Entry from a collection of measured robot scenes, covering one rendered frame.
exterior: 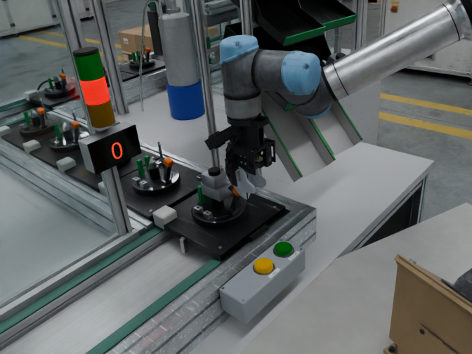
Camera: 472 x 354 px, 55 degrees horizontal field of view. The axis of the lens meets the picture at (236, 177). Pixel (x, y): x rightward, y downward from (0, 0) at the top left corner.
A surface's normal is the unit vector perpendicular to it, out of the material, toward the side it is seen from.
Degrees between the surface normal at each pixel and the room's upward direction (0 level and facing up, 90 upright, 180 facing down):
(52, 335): 0
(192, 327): 90
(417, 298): 90
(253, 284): 0
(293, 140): 45
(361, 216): 0
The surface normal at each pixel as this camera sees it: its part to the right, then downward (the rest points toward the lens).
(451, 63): -0.69, 0.41
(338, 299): -0.08, -0.86
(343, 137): 0.37, -0.37
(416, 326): -0.87, 0.31
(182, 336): 0.74, 0.28
